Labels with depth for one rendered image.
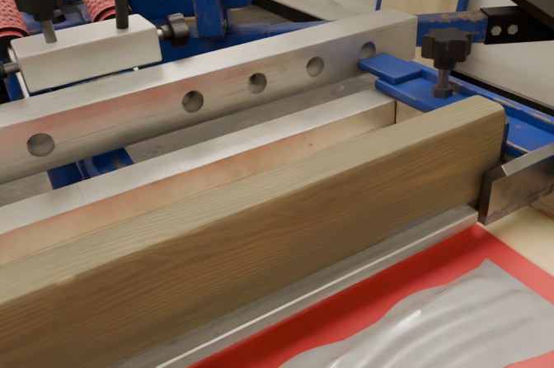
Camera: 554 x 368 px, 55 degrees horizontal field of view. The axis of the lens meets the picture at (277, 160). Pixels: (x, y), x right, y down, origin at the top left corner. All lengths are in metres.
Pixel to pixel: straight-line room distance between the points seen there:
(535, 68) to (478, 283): 2.34
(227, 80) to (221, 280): 0.26
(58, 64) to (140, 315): 0.29
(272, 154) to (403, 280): 0.17
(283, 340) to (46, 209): 0.21
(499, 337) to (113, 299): 0.22
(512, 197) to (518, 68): 2.35
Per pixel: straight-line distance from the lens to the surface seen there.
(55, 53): 0.52
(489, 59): 2.84
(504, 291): 0.38
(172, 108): 0.50
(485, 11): 1.06
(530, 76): 2.72
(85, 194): 0.45
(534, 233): 0.44
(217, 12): 0.92
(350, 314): 0.36
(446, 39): 0.50
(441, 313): 0.36
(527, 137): 0.47
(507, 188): 0.40
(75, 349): 0.29
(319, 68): 0.57
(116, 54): 0.53
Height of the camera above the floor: 1.22
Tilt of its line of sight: 31 degrees down
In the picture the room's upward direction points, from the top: 5 degrees counter-clockwise
